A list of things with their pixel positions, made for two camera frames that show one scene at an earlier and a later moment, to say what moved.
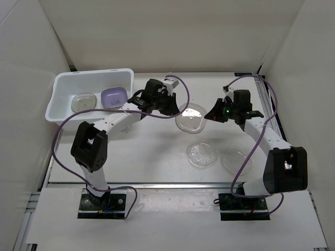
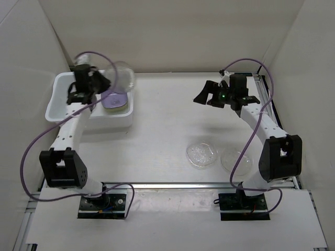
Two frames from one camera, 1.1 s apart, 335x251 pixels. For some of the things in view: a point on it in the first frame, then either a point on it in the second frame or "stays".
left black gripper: (172, 109) → (105, 81)
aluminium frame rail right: (266, 94) stays
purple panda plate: (114, 98) stays
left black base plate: (115, 210) stays
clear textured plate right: (233, 160) stays
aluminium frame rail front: (142, 186) stays
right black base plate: (233, 208) stays
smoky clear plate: (191, 120) → (125, 76)
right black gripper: (214, 113) → (211, 87)
